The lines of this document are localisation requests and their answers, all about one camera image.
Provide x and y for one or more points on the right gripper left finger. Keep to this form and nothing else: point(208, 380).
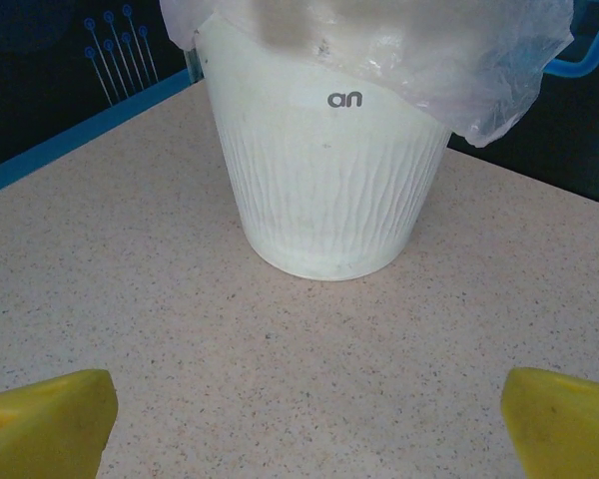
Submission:
point(45, 429)

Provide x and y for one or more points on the aluminium frame post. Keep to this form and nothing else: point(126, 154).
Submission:
point(193, 65)

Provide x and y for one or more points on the clear plastic bin liner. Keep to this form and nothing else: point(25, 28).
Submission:
point(479, 75)

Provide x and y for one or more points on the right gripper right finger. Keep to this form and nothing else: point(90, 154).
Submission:
point(569, 429)

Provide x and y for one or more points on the white ribbed plastic bin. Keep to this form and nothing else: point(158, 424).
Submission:
point(329, 199)

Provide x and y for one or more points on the blue table edge strip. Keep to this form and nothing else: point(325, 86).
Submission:
point(80, 132)

